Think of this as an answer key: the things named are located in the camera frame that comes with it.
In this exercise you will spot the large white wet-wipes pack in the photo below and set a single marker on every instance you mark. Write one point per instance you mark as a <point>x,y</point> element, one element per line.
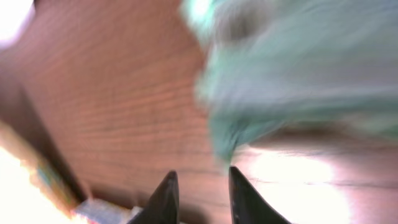
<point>32,192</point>

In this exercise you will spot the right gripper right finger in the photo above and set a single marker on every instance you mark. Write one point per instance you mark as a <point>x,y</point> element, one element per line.
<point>247,205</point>

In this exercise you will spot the teal crinkled snack packet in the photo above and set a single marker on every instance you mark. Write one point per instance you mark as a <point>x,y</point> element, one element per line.
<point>304,63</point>

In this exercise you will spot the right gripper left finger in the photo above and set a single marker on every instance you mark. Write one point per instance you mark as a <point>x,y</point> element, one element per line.
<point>163,205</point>

